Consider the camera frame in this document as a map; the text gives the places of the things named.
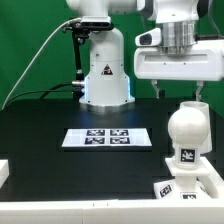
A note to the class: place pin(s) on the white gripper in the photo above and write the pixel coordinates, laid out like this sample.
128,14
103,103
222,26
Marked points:
203,62

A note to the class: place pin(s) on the white lamp bulb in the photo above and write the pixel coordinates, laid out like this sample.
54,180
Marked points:
188,128

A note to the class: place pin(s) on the white lamp shade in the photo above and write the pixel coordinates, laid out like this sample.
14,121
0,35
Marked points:
204,108

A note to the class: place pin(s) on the white lamp base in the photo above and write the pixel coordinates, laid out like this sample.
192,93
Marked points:
184,185

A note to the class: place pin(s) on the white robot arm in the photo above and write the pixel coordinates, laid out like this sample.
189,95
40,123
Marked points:
161,35

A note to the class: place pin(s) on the white marker sheet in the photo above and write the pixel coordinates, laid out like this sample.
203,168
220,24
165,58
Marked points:
106,137

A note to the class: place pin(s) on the white left fence block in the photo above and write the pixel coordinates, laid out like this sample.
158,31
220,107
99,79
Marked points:
4,171

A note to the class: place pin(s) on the black camera on stand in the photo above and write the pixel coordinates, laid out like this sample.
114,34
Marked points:
80,30

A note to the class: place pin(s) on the white front fence rail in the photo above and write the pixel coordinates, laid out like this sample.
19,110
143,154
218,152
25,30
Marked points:
114,212

